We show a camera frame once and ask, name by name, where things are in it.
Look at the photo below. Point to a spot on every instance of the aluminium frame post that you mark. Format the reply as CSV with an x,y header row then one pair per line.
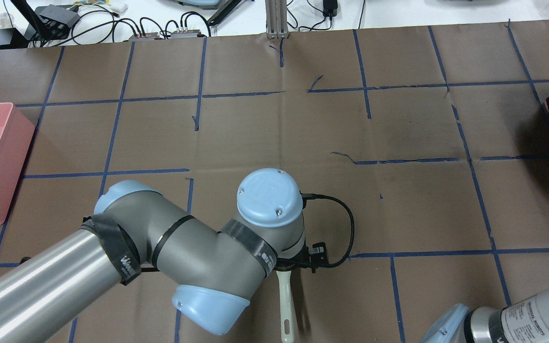
x,y
276,19

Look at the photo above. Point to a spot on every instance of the black power adapter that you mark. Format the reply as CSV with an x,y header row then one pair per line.
x,y
329,8

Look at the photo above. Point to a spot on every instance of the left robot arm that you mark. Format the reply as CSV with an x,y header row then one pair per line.
x,y
216,271

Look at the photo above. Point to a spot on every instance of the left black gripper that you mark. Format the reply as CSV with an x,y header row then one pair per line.
x,y
288,265

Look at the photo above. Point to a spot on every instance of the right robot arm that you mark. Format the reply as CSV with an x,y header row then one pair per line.
x,y
524,322

